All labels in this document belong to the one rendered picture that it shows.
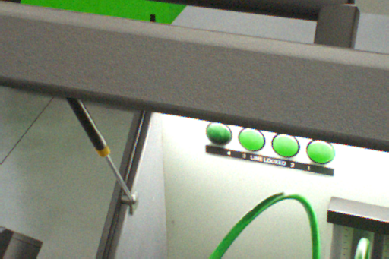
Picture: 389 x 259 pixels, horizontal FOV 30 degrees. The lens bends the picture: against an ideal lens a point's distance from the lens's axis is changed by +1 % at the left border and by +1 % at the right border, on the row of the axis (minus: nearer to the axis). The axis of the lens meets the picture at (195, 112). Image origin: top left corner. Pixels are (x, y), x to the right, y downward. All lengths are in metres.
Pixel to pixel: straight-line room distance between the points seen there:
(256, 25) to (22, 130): 2.68
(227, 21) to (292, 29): 0.13
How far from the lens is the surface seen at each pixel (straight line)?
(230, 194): 1.37
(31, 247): 0.85
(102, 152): 1.12
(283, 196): 1.08
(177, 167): 1.37
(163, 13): 3.63
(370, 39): 1.37
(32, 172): 3.63
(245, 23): 1.41
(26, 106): 4.16
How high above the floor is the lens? 2.09
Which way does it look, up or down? 32 degrees down
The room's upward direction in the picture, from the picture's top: 1 degrees counter-clockwise
